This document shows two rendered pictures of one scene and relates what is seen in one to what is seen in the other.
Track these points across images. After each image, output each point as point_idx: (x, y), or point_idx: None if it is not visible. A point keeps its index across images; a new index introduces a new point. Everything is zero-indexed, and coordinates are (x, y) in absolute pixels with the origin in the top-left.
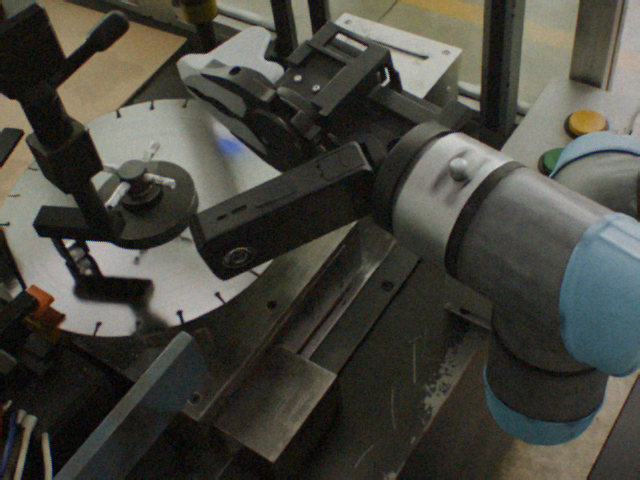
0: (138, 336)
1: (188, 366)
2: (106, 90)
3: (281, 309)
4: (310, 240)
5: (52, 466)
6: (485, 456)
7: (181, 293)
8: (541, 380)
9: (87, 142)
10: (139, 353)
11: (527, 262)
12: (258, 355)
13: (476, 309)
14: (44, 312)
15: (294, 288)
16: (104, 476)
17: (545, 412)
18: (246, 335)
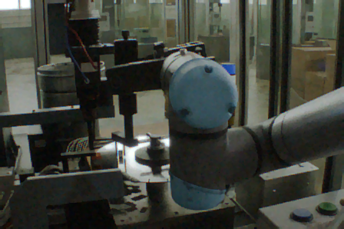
0: (124, 200)
1: (114, 181)
2: None
3: (178, 215)
4: (142, 89)
5: (66, 214)
6: None
7: (138, 174)
8: (173, 140)
9: (133, 98)
10: (120, 203)
11: (174, 68)
12: (157, 224)
13: None
14: (96, 162)
15: (190, 212)
16: (62, 191)
17: (176, 169)
18: (158, 215)
